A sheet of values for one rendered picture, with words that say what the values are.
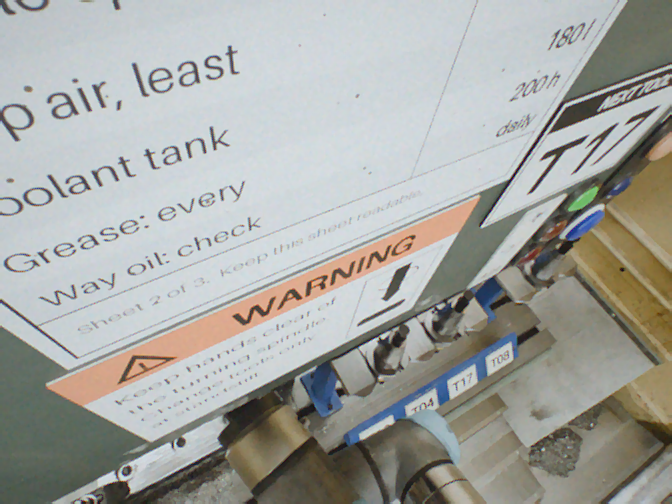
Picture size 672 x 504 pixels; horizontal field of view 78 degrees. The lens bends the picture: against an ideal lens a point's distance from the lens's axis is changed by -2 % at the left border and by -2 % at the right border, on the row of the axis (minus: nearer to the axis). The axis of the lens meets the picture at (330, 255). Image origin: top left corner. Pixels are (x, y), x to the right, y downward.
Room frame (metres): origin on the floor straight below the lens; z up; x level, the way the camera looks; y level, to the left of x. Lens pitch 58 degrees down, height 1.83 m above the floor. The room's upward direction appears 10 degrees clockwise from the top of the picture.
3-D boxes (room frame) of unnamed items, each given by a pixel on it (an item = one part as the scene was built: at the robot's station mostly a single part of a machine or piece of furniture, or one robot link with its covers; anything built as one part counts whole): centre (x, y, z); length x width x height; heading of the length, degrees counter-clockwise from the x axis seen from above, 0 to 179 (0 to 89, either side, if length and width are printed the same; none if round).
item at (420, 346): (0.25, -0.15, 1.21); 0.07 x 0.05 x 0.01; 38
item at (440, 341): (0.29, -0.20, 1.21); 0.06 x 0.06 x 0.03
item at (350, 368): (0.19, -0.07, 1.21); 0.07 x 0.05 x 0.01; 38
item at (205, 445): (0.13, 0.25, 0.97); 0.29 x 0.23 x 0.05; 128
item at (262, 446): (0.05, 0.03, 1.38); 0.08 x 0.05 x 0.08; 140
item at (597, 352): (0.59, -0.33, 0.75); 0.89 x 0.70 x 0.26; 38
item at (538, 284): (0.42, -0.37, 1.21); 0.06 x 0.06 x 0.03
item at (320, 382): (0.23, -0.03, 1.05); 0.10 x 0.05 x 0.30; 38
